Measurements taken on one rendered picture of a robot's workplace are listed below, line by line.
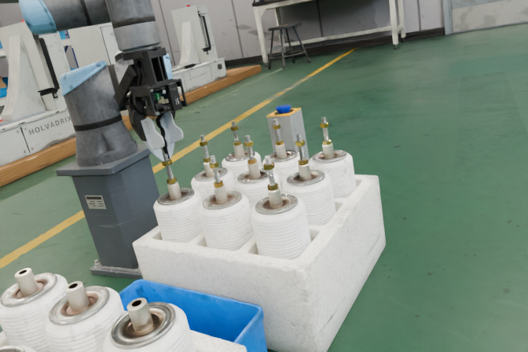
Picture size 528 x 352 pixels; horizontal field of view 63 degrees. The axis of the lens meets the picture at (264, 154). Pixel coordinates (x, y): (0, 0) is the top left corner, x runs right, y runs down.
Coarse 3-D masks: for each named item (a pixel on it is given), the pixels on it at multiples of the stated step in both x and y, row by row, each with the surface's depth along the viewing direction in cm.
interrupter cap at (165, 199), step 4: (184, 188) 91; (188, 188) 90; (168, 192) 90; (184, 192) 89; (188, 192) 88; (192, 192) 87; (160, 196) 88; (164, 196) 88; (168, 196) 88; (184, 196) 86; (188, 196) 85; (160, 200) 86; (164, 200) 86; (168, 200) 86; (172, 200) 85; (176, 200) 85; (180, 200) 84; (184, 200) 85; (160, 204) 85; (164, 204) 84; (168, 204) 84; (172, 204) 84
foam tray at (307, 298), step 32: (352, 224) 84; (160, 256) 84; (192, 256) 79; (224, 256) 76; (256, 256) 74; (320, 256) 72; (352, 256) 84; (192, 288) 82; (224, 288) 78; (256, 288) 73; (288, 288) 70; (320, 288) 72; (352, 288) 84; (288, 320) 72; (320, 320) 72
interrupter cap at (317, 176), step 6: (294, 174) 86; (312, 174) 85; (318, 174) 84; (324, 174) 83; (288, 180) 84; (294, 180) 84; (300, 180) 84; (306, 180) 83; (312, 180) 82; (318, 180) 81
